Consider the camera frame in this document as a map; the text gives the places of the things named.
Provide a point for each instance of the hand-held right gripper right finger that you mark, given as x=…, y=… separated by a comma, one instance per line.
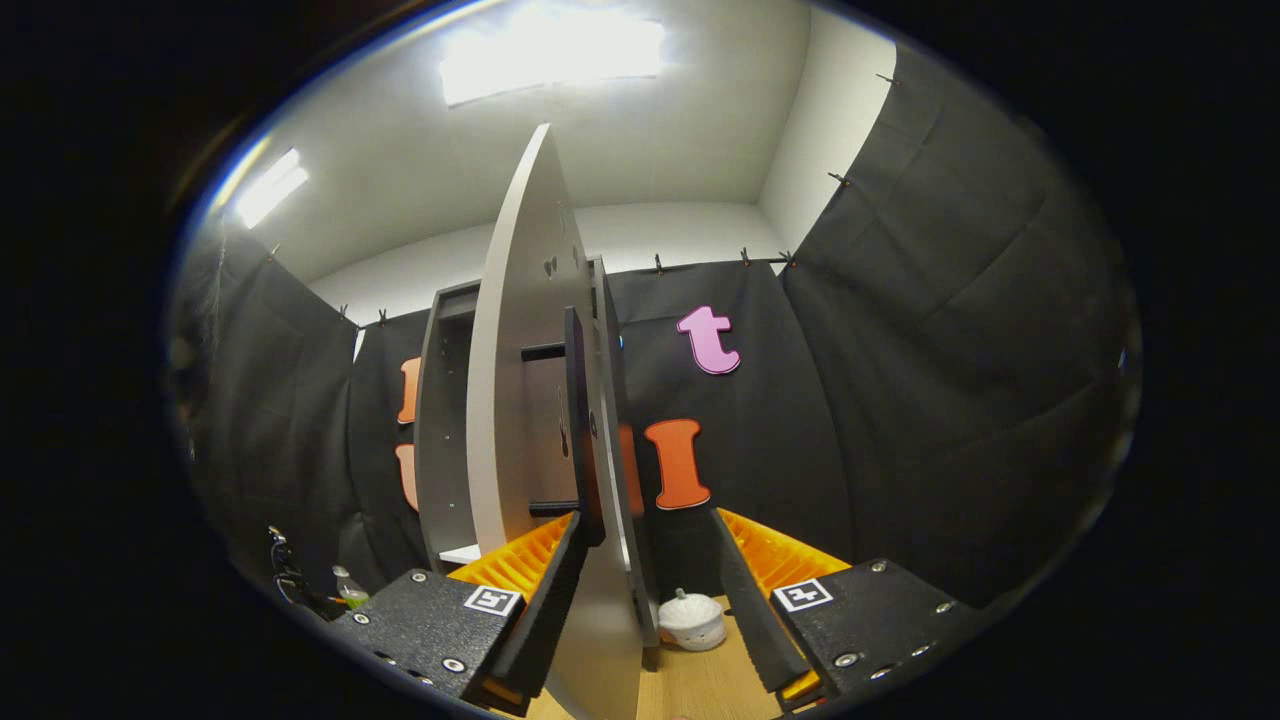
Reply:
x=750, y=620

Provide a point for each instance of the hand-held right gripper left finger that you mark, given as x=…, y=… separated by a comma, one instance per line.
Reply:
x=545, y=620

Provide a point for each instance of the green label bottle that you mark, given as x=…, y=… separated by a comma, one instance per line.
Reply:
x=350, y=592

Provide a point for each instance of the grey cabinet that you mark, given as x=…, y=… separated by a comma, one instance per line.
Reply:
x=445, y=430

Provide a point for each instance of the white cabinet shelf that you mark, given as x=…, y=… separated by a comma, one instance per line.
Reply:
x=462, y=553

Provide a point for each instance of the white lidded ceramic pot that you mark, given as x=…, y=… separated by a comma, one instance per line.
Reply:
x=692, y=622

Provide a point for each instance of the small ceiling light panel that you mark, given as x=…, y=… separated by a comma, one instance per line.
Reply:
x=270, y=188

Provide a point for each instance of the large ceiling light panel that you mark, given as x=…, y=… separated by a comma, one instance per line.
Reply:
x=550, y=55

